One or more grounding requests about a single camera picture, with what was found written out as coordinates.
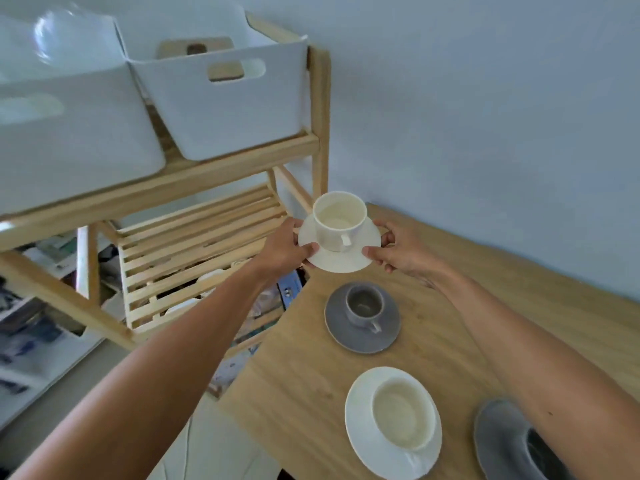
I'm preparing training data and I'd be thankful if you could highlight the white cup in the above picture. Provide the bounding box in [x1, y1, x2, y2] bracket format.
[313, 191, 369, 254]
[371, 378, 437, 469]

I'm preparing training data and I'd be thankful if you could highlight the person's left forearm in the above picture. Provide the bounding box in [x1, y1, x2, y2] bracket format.
[9, 262, 282, 480]

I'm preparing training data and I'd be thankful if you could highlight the white saucer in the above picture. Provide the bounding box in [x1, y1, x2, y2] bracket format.
[298, 211, 383, 274]
[344, 367, 444, 480]

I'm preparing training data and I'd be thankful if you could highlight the black device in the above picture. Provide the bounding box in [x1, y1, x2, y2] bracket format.
[276, 268, 307, 311]

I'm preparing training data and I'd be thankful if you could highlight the clear plastic container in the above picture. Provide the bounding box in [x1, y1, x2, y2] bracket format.
[33, 7, 127, 66]

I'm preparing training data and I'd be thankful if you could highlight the white plastic storage bin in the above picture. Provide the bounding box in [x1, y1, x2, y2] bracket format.
[0, 10, 167, 216]
[113, 4, 310, 162]

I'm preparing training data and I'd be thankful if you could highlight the person's left hand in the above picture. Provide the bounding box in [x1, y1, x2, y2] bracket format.
[252, 217, 321, 285]

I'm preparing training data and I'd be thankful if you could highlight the wooden slatted shelf rack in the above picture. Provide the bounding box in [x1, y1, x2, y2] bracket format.
[0, 12, 332, 351]

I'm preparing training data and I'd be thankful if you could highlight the person's right hand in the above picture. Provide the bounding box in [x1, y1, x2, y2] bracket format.
[361, 221, 447, 289]

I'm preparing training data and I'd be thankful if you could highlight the person's right forearm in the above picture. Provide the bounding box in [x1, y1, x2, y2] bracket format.
[429, 269, 640, 480]

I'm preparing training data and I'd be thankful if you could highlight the grey saucer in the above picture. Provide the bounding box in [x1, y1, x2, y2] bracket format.
[324, 282, 402, 355]
[473, 399, 576, 480]

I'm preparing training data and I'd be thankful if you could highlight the grey cup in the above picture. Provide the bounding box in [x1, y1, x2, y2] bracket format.
[520, 427, 577, 480]
[344, 285, 385, 335]

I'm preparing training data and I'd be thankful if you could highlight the pile of printed papers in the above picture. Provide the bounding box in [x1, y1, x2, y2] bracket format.
[0, 234, 126, 431]

